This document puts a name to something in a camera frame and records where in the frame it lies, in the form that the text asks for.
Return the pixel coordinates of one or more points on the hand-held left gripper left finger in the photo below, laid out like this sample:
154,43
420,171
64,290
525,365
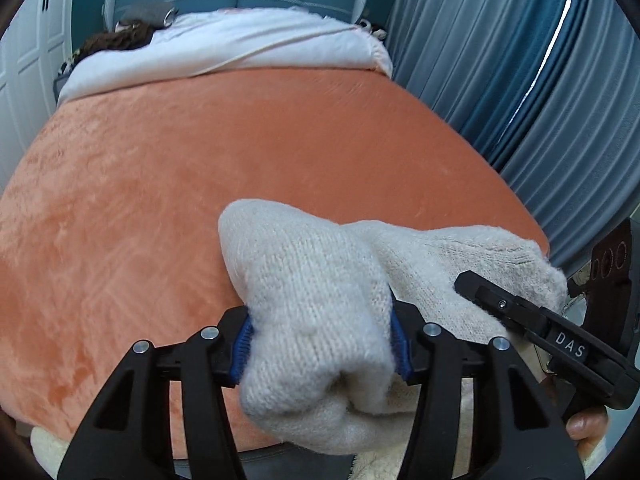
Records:
242,350

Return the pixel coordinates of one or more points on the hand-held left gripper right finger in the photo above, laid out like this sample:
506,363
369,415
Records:
400,345

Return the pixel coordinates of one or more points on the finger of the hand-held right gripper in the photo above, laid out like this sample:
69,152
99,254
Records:
525,315

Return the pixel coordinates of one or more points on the cream knit sweater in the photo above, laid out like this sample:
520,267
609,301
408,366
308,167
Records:
310,285

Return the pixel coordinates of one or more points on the person's right hand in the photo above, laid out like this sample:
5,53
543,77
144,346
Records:
585,427

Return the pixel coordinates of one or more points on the orange plush blanket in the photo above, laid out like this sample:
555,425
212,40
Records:
200,160

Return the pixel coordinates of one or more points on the cream fleece cloth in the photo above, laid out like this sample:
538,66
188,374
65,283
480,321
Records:
45,447

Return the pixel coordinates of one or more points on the blue grey curtain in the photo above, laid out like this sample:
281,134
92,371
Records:
450,60

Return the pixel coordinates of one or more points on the white duvet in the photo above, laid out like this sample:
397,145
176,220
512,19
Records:
225,45

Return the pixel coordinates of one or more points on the striped cloth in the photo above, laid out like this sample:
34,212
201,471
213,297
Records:
70,65

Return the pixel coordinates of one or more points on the brown ruffled cloth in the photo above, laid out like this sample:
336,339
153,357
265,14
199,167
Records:
120,40

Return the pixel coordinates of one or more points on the grey cloth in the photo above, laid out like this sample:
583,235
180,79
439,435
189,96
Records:
147,11

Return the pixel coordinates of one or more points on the white wardrobe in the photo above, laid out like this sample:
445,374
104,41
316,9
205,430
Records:
30,60

